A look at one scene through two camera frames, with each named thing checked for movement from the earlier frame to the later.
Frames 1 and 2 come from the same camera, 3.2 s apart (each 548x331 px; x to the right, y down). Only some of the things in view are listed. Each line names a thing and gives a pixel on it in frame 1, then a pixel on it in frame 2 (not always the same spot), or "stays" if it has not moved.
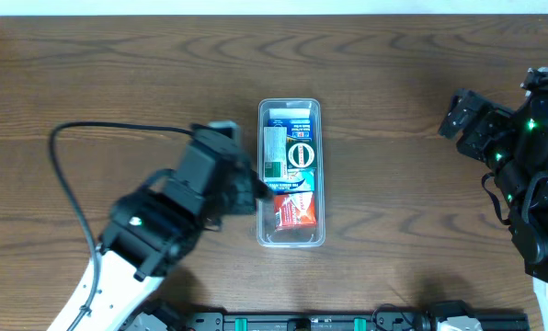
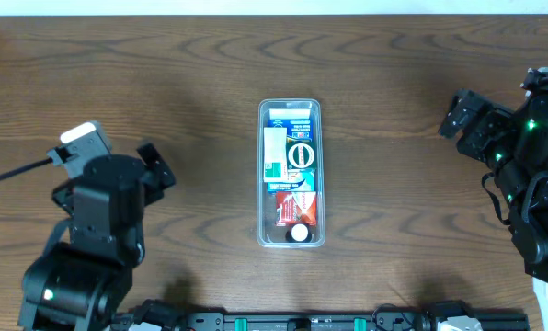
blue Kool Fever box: x=298 y=180 stays
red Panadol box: x=297 y=210 stays
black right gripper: x=461 y=116 stays
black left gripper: x=245 y=185 -> x=156 y=170
